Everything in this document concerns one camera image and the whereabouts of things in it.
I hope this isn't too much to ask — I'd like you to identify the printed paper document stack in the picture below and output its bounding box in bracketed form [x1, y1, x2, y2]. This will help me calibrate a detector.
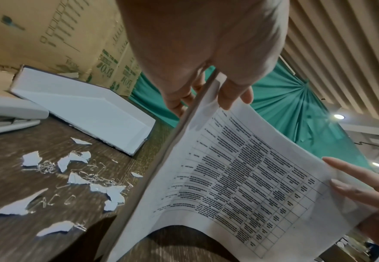
[103, 72, 379, 262]

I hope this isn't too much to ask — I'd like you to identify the green cloth curtain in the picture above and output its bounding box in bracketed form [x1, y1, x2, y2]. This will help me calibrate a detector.
[129, 57, 372, 170]

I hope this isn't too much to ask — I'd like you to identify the pile of loose metal staples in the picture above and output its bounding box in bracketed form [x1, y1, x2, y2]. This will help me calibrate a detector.
[0, 151, 135, 232]

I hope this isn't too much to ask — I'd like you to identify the large brown cardboard box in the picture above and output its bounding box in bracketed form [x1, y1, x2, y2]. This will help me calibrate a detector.
[0, 0, 122, 96]

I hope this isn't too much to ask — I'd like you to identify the pile of torn paper scraps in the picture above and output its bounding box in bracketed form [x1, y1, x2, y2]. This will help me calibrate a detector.
[0, 136, 144, 237]

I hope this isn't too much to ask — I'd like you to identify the green-printed cardboard box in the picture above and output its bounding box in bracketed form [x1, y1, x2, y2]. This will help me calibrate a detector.
[88, 19, 142, 97]

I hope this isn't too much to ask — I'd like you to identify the person's left hand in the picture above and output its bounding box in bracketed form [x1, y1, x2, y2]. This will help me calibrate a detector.
[116, 0, 290, 118]

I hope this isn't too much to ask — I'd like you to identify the grey stapler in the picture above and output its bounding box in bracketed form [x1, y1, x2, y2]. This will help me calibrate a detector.
[0, 93, 50, 138]

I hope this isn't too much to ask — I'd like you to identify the white paper ream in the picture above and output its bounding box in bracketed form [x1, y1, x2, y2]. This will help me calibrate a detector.
[9, 64, 157, 157]

